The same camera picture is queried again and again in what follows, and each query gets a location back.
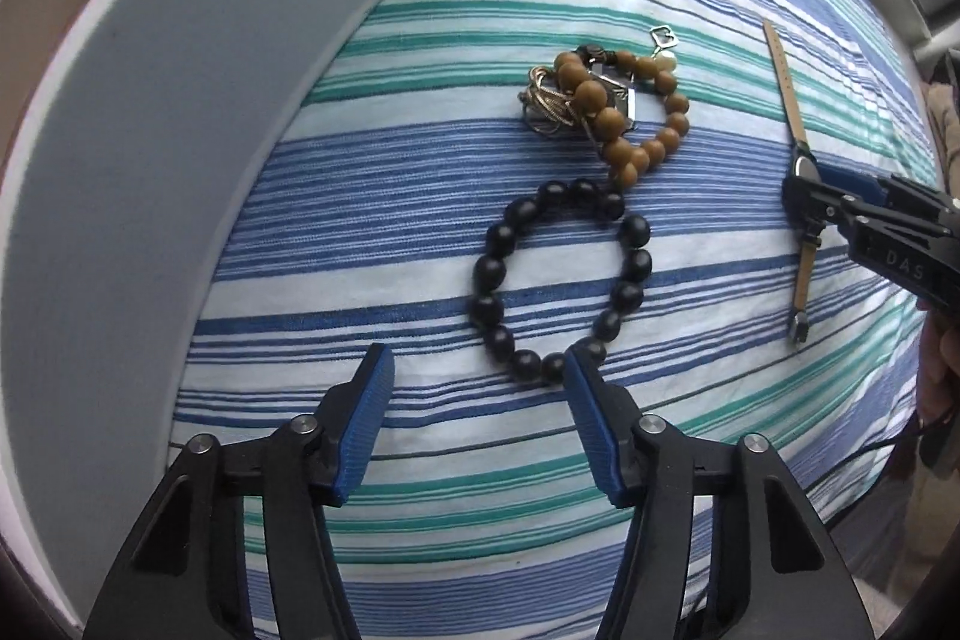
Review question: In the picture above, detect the black cable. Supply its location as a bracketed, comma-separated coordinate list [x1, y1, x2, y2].
[814, 411, 938, 506]

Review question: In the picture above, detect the black bead bracelet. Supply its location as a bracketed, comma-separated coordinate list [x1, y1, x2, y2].
[469, 179, 653, 386]

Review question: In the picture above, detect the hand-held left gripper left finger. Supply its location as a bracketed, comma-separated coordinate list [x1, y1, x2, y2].
[82, 342, 396, 640]

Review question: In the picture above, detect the beige cushion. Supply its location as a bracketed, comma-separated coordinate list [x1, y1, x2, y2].
[924, 77, 960, 195]

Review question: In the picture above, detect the beige strap wristwatch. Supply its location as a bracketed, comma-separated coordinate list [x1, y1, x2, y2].
[761, 17, 826, 347]

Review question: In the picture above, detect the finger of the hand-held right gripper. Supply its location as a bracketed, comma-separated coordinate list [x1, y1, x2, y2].
[781, 175, 857, 234]
[816, 162, 890, 200]

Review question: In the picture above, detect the silver chain necklace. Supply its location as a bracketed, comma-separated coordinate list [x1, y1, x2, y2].
[517, 25, 680, 139]

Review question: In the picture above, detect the person's right hand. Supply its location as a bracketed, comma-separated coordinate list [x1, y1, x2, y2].
[916, 302, 960, 420]

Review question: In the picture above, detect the brown wooden bead bracelet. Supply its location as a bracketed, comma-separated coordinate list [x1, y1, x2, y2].
[553, 47, 691, 191]

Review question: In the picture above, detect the person's right forearm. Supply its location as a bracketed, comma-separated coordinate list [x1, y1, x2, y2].
[892, 415, 960, 615]

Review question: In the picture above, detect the long white cardboard box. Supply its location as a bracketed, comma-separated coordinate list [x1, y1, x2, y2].
[0, 0, 492, 633]

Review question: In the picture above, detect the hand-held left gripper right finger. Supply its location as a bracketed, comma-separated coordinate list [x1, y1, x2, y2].
[562, 346, 878, 640]

